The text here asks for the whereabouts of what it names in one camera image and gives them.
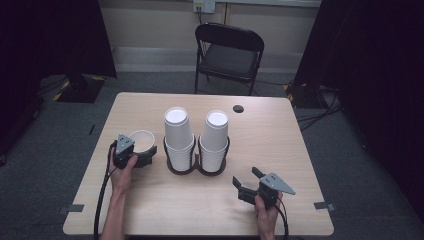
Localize person's right hand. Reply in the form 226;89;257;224
254;192;284;235

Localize stack of white paper cups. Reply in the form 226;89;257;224
163;106;196;173
199;109;231;174

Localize black stand base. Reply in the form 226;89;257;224
52;73;106;104
283;81;330;110

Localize black floor cables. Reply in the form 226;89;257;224
295;85;343;132

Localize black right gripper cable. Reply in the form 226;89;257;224
273;198;290;240

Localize white wall socket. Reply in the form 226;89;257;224
192;0;217;15

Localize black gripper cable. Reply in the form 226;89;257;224
273;198;290;240
93;141;118;240

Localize person's left hand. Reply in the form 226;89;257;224
108;155;139;198

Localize dark curtain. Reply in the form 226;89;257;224
0;0;117;159
294;0;424;223

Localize black folding chair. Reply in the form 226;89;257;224
194;22;266;97

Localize dark double cup holder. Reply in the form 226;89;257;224
162;134;231;177

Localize white paper cup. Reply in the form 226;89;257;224
128;129;157;155

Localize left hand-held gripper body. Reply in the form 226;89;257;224
112;133;136;170

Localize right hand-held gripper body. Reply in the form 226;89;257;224
257;171;297;206

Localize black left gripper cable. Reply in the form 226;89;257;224
93;141;118;240

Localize grey tape piece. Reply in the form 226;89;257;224
57;203;85;215
313;201;337;212

